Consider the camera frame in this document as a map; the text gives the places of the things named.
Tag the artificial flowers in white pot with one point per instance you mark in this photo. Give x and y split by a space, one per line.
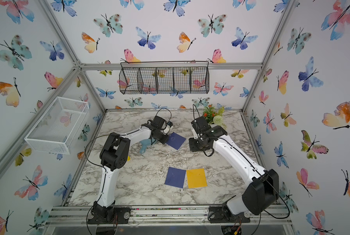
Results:
214 115

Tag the black wire wall basket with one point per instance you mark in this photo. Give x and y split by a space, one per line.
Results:
169 77

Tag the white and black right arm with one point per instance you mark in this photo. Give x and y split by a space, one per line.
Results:
262 186

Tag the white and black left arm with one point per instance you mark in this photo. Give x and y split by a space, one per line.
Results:
114 155

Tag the white mesh wall basket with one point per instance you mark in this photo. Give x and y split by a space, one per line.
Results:
58 126

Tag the teal plastic scoop dish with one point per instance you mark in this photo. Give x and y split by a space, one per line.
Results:
145 144

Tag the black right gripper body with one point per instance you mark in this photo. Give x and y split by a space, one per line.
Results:
196 145

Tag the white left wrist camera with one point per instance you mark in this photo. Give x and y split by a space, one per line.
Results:
168 127

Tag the yellow envelope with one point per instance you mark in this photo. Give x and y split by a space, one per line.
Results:
196 178

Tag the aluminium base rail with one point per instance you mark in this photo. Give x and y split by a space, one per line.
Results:
165 215

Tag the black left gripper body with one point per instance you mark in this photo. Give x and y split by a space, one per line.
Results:
161 137

